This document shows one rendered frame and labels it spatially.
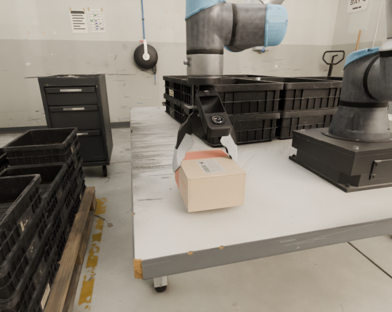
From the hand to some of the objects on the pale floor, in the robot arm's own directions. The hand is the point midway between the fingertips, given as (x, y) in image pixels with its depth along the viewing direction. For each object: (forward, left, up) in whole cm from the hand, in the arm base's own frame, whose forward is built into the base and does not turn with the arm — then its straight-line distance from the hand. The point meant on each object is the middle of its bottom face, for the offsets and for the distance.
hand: (206, 170), depth 58 cm
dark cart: (-195, -101, -68) cm, 230 cm away
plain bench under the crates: (-76, +48, -76) cm, 118 cm away
